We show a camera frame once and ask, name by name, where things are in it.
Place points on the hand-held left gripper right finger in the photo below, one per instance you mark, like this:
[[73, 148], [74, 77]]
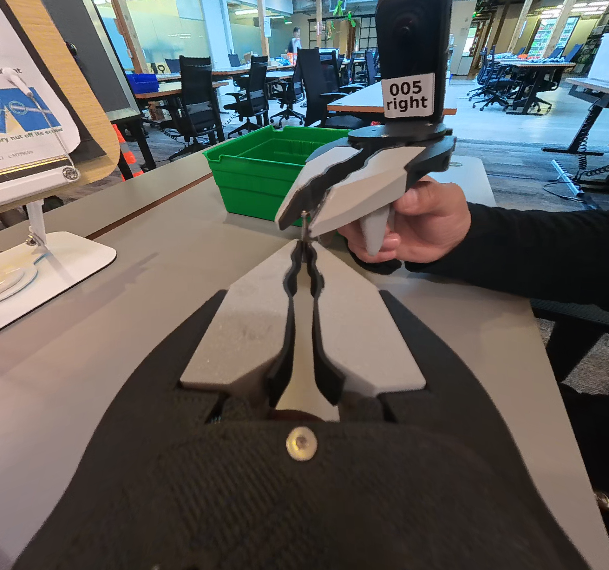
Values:
[[366, 337]]

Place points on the white document stand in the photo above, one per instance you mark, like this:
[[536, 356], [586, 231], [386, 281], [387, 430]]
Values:
[[71, 256]]

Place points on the wooden support post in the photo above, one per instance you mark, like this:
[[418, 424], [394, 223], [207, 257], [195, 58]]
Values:
[[260, 8], [568, 8], [121, 13]]

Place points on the grey partition panel on stand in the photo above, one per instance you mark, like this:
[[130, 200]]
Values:
[[81, 32]]

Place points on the printed instruction sheet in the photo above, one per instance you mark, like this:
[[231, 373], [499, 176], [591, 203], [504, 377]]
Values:
[[28, 127]]

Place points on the small metal bolt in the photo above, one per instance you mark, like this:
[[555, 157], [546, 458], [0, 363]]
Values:
[[305, 225]]

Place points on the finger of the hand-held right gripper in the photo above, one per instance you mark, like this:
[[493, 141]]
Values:
[[314, 170], [366, 189]]

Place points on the green plastic bin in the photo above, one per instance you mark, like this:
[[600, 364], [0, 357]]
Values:
[[247, 184]]

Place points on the blue plastic bin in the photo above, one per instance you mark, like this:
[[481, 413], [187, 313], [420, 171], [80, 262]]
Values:
[[142, 84]]

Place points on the green hanging plant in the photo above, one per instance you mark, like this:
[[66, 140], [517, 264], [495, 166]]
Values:
[[338, 8]]

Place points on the person's black clothed body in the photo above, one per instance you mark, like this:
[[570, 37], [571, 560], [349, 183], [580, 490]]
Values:
[[585, 351]]

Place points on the person's right forearm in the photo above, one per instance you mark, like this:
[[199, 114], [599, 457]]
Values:
[[533, 251]]

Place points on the black office chair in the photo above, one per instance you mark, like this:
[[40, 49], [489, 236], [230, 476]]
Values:
[[314, 80], [290, 94], [195, 84], [257, 80], [495, 84]]

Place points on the person's right hand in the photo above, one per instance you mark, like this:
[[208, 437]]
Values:
[[428, 222]]

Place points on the orange traffic cone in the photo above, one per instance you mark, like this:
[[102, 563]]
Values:
[[124, 151]]

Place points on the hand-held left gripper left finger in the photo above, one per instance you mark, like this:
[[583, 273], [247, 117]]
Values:
[[242, 337]]

